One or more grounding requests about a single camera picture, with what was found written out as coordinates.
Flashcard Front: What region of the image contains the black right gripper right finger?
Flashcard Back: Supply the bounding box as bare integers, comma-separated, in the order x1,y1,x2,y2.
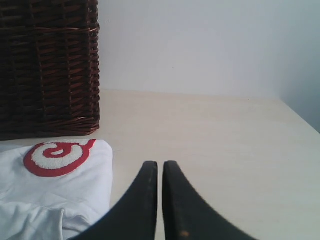
162,161,253,240

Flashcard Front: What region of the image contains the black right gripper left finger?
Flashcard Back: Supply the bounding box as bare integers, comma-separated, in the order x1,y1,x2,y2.
74,161,158,240

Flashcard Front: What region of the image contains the white t-shirt red patch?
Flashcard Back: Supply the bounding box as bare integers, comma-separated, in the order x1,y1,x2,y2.
0,139,113,240

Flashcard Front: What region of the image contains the dark red wicker basket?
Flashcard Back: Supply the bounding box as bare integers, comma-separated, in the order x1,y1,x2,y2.
0,0,100,141

